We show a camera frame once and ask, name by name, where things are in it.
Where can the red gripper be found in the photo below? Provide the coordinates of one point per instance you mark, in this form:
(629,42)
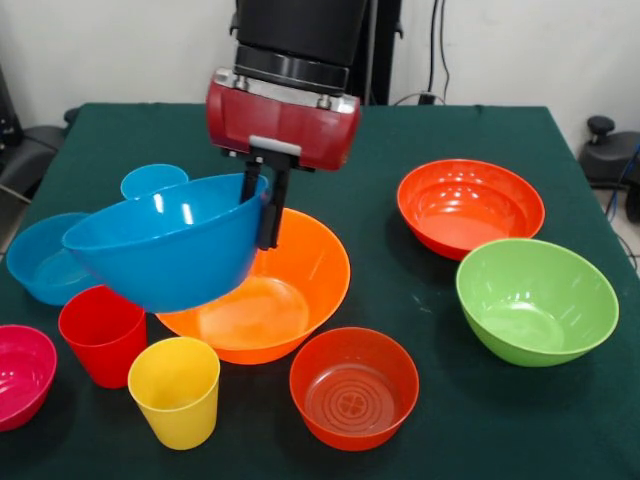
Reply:
(280,125)

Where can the large blue bowl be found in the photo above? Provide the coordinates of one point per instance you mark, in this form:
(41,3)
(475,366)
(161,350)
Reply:
(165,260)

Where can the pink bowl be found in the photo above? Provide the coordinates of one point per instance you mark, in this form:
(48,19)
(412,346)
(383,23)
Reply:
(22,375)

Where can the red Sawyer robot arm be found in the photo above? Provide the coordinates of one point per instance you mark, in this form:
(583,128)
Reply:
(300,30)

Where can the blue cup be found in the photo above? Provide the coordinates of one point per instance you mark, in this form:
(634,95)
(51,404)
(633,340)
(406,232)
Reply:
(150,180)

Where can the large orange bowl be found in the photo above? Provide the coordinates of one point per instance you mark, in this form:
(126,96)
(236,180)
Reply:
(285,310)

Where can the small red bowl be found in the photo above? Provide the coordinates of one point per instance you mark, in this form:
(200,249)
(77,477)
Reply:
(352,360)

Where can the wide red bowl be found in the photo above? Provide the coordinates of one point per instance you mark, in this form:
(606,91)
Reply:
(470,225)

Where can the red cup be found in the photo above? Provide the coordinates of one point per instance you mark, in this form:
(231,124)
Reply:
(102,345)

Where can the yellow cup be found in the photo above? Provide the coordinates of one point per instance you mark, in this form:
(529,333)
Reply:
(175,400)

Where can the black caster base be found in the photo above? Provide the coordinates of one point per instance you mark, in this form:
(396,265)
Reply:
(35,145)
(607,155)

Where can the small blue bowl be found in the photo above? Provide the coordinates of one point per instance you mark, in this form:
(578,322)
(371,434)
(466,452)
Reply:
(37,270)

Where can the green bowl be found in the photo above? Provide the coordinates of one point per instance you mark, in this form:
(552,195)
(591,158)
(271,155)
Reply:
(535,300)

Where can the dark green tablecloth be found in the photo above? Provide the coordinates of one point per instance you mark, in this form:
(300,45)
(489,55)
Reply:
(450,425)

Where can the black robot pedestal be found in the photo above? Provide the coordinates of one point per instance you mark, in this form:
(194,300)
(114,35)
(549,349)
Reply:
(386,50)

